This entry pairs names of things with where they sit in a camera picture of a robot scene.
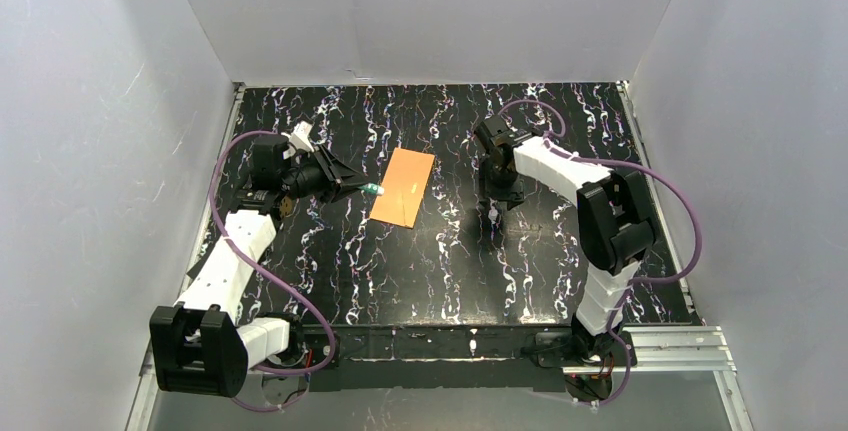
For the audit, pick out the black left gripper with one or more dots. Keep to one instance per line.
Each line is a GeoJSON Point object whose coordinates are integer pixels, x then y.
{"type": "Point", "coordinates": [332, 171]}

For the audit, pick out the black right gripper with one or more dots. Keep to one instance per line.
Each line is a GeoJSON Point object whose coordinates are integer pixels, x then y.
{"type": "Point", "coordinates": [499, 172]}

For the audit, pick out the green white glue stick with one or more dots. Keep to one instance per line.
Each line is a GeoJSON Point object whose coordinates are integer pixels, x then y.
{"type": "Point", "coordinates": [372, 189]}

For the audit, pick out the brown paper envelope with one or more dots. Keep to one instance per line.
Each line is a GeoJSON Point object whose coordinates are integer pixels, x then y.
{"type": "Point", "coordinates": [405, 184]}

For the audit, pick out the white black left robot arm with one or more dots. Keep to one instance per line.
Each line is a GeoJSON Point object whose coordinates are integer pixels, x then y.
{"type": "Point", "coordinates": [208, 308]}

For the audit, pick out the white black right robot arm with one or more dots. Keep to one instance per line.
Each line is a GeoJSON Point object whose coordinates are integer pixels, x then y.
{"type": "Point", "coordinates": [616, 223]}

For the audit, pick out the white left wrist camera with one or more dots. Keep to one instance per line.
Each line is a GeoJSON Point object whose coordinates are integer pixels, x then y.
{"type": "Point", "coordinates": [299, 137]}

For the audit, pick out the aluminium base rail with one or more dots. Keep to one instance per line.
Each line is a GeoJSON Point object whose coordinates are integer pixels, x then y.
{"type": "Point", "coordinates": [640, 348]}

